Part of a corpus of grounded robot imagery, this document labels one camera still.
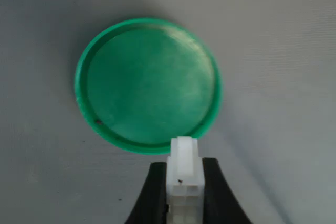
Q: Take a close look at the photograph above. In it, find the round green lid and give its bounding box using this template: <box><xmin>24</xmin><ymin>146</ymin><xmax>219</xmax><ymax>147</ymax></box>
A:
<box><xmin>74</xmin><ymin>18</ymin><xmax>224</xmax><ymax>155</ymax></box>

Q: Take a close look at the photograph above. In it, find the small white plastic terminal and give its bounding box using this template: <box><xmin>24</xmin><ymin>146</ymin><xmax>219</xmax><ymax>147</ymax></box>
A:
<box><xmin>166</xmin><ymin>136</ymin><xmax>205</xmax><ymax>224</ymax></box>

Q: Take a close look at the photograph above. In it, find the dark grey mat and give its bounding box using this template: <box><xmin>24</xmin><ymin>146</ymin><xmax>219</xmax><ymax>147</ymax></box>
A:
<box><xmin>0</xmin><ymin>0</ymin><xmax>336</xmax><ymax>224</ymax></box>

